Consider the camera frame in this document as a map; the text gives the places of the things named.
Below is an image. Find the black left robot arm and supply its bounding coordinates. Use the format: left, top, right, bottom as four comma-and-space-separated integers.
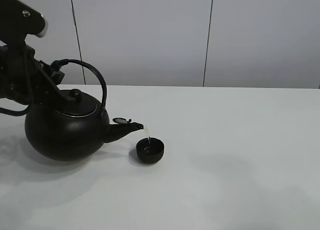
0, 45, 75, 117

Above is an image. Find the black round teapot kettle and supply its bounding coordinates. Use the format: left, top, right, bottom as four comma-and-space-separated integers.
24, 59, 144, 162

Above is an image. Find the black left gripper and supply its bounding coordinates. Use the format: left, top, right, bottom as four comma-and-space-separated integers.
0, 45, 75, 106

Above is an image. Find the small black teacup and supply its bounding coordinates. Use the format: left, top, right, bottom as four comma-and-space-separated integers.
135, 137, 165, 165

